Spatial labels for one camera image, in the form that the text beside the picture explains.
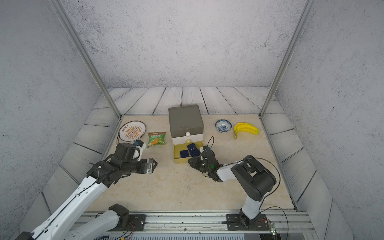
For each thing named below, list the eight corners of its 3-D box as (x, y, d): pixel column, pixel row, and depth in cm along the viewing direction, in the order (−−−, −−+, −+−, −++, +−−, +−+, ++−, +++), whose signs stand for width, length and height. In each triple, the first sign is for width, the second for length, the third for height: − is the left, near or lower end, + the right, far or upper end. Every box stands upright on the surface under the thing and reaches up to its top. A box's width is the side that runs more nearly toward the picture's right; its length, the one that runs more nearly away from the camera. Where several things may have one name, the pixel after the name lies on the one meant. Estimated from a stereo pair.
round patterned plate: (116, 141, 108) (115, 139, 107) (124, 122, 120) (123, 120, 118) (142, 141, 108) (141, 139, 107) (148, 122, 120) (147, 120, 118)
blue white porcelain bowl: (216, 133, 111) (216, 129, 108) (215, 123, 117) (215, 119, 114) (231, 133, 111) (232, 129, 108) (229, 123, 117) (230, 119, 114)
